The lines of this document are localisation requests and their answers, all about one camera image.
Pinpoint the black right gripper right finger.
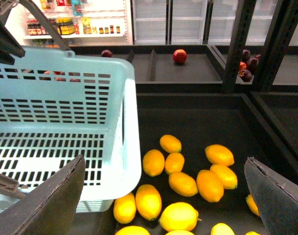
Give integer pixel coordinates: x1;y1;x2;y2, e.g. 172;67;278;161
244;157;298;235

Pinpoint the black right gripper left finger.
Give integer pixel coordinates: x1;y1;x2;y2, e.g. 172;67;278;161
0;155;85;235

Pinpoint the light blue plastic basket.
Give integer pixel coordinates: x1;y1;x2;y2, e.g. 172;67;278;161
0;47;141;212

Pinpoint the yellow lemon bottom large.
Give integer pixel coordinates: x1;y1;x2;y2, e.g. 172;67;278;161
159;202;199;232

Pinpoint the yellow lemon small middle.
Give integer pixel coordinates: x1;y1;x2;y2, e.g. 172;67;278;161
164;152;185;175

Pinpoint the yellow lemon top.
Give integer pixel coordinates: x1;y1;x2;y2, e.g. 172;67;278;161
160;135;182;153

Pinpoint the red apple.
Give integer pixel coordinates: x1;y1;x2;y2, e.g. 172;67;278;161
173;49;187;65

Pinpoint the grocery shelf with bottles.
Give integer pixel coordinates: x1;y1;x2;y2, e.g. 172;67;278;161
5;0;133;46

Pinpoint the black metal post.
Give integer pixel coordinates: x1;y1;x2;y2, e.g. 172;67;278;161
222;0;256;94

